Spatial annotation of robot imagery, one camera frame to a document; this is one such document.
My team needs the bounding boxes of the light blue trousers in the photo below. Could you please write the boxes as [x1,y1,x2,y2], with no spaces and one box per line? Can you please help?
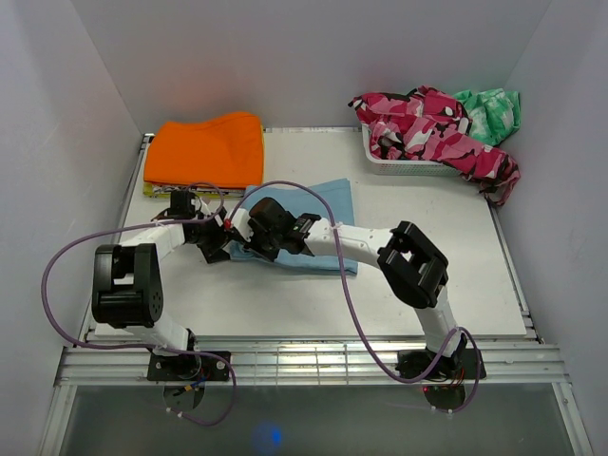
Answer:
[229,177,359,276]

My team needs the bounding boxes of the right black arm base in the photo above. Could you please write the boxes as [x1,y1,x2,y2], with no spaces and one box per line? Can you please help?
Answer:
[397,349,487,382]

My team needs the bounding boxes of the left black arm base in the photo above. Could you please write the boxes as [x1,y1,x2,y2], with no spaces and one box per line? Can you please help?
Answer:
[146,351,232,383]

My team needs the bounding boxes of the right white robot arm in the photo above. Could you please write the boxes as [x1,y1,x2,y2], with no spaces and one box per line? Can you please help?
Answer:
[232,197,466,377]

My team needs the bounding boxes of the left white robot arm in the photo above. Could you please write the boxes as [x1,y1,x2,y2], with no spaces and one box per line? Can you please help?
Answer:
[91,190,229,380]

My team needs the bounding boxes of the folded yellow patterned trousers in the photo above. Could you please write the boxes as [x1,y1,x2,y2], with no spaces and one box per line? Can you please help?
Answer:
[142,134,264,197]

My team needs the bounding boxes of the folded orange trousers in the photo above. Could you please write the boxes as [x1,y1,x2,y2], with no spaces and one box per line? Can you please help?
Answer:
[143,111,264,189]

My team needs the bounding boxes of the pink camouflage trousers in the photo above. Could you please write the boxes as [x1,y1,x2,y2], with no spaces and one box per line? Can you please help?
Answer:
[349,85,521,206]

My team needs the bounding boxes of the green tie-dye trousers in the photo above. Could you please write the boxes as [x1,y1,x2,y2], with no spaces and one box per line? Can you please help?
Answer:
[453,88,522,146]

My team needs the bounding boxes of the white plastic basket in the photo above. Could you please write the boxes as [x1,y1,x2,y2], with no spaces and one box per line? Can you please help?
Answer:
[361,125,461,177]

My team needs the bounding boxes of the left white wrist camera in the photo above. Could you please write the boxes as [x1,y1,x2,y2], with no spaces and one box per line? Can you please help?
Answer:
[197,198,227,228]

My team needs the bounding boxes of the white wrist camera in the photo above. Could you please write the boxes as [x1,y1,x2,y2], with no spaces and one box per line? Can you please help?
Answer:
[197,198,227,228]
[224,208,253,243]

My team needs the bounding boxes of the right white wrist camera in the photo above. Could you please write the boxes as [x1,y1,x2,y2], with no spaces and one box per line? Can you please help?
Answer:
[224,208,253,243]

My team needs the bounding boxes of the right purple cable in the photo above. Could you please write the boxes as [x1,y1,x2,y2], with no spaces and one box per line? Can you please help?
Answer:
[225,180,481,415]

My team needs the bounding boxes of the purple cable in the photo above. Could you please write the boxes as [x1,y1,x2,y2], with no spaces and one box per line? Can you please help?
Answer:
[225,180,481,415]
[40,181,238,427]

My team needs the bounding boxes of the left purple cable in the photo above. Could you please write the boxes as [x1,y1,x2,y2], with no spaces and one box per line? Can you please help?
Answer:
[40,181,238,427]

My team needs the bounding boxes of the aluminium mounting rail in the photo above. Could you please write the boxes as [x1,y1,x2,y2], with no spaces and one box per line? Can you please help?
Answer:
[55,337,570,387]

